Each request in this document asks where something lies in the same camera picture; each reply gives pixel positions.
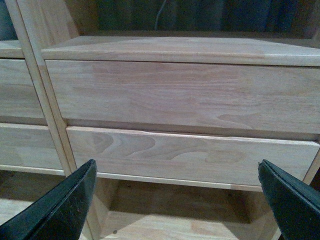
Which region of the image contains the unit drawer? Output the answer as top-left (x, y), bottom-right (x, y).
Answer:
top-left (67, 126), bottom-right (320, 191)
top-left (0, 59), bottom-right (44, 119)
top-left (0, 123), bottom-right (63, 170)
top-left (46, 60), bottom-right (320, 134)

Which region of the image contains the right unit upper drawer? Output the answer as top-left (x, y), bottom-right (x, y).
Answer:
top-left (46, 60), bottom-right (320, 134)

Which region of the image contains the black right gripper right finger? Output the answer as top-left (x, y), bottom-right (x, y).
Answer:
top-left (258, 159), bottom-right (320, 240)

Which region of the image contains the wooden shelf unit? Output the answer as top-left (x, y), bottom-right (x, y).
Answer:
top-left (16, 0), bottom-right (320, 240)
top-left (0, 1), bottom-right (64, 223)

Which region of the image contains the left unit upper drawer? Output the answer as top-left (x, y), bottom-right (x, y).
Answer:
top-left (0, 59), bottom-right (44, 119)

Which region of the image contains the right unit lower drawer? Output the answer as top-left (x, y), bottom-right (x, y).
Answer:
top-left (67, 126), bottom-right (320, 191)

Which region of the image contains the left wooden shelf unit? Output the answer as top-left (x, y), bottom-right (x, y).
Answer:
top-left (0, 1), bottom-right (64, 223)

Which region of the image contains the right wooden shelf unit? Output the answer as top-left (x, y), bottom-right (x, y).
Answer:
top-left (16, 0), bottom-right (320, 240)

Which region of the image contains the white hanging cable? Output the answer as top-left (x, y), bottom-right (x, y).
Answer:
top-left (154, 0), bottom-right (169, 30)

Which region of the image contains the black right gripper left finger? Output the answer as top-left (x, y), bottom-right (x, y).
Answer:
top-left (0, 159), bottom-right (97, 240)

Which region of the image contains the left unit lower drawer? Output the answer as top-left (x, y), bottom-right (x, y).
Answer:
top-left (0, 123), bottom-right (63, 170)

